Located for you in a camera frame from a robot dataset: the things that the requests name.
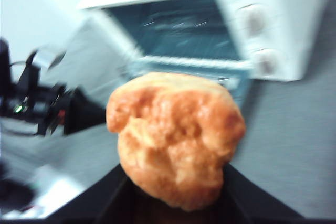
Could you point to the beige oven timer knob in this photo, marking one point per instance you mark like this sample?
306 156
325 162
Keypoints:
266 62

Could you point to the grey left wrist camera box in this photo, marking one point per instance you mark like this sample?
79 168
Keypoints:
47 57

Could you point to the beige oven temperature knob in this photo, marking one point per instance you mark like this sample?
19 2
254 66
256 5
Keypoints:
253 20

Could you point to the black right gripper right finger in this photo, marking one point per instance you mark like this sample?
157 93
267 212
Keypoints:
252 197

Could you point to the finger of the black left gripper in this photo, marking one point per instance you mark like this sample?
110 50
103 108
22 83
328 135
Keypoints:
84 113

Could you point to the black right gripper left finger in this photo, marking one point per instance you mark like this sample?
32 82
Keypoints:
105 197

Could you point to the golden brown bread roll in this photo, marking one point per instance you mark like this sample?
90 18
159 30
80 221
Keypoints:
178 134

